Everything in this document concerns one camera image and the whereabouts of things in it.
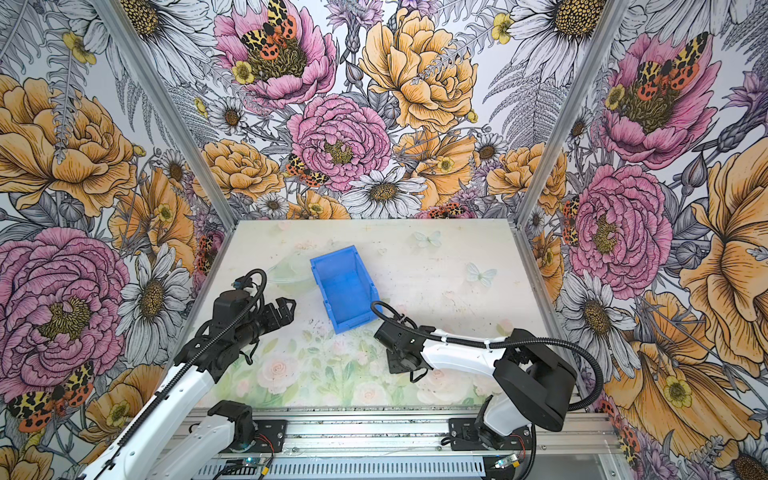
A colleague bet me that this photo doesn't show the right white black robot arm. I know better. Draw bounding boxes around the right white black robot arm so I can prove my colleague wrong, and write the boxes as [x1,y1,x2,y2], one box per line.
[374,321,576,450]

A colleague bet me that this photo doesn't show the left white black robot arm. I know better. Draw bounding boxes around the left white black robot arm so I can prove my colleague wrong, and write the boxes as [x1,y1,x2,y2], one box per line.
[79,289,296,479]

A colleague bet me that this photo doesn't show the blue plastic storage bin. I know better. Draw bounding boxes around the blue plastic storage bin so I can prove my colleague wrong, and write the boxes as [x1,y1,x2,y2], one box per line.
[310,246,380,334]

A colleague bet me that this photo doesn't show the right green circuit board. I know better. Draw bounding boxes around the right green circuit board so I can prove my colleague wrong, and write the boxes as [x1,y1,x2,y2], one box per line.
[494,453,520,469]

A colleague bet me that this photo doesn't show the green circuit board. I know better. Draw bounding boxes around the green circuit board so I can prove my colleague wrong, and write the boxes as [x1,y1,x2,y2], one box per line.
[494,453,520,469]
[228,458,273,479]

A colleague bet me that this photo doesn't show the left green circuit board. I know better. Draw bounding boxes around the left green circuit board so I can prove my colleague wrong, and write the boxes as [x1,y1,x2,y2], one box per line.
[228,458,273,479]

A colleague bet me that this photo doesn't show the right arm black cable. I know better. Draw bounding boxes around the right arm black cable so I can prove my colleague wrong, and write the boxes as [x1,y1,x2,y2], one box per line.
[369,299,605,413]

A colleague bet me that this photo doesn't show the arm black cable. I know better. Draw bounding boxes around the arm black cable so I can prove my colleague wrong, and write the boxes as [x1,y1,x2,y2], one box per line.
[369,299,605,413]
[89,268,269,475]

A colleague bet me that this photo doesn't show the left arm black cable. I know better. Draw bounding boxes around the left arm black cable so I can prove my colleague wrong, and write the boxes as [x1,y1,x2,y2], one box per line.
[89,268,269,475]

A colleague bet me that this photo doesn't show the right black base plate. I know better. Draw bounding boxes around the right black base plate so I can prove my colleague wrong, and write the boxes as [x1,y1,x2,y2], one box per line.
[441,417,533,452]

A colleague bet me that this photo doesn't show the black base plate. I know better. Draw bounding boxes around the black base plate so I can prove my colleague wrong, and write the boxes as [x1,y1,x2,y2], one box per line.
[226,419,288,454]
[441,417,533,452]

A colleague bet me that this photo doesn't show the white slotted cable duct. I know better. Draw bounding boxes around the white slotted cable duct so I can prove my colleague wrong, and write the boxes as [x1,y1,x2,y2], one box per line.
[221,456,486,479]

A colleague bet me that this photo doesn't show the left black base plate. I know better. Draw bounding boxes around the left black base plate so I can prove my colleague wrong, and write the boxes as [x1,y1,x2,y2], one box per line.
[226,419,288,454]

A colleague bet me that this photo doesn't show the aluminium front rail frame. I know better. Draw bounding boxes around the aluminium front rail frame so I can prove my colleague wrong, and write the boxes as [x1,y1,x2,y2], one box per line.
[113,409,625,462]

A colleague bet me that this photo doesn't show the left aluminium corner post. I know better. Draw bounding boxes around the left aluminium corner post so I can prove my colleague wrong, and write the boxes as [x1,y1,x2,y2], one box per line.
[89,0,240,232]

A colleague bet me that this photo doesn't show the aluminium corner post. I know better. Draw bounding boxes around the aluminium corner post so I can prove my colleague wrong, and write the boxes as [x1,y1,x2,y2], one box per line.
[89,0,240,232]
[514,0,634,229]

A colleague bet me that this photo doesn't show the right aluminium corner post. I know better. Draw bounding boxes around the right aluminium corner post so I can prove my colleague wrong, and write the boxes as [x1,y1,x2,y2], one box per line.
[514,0,634,229]

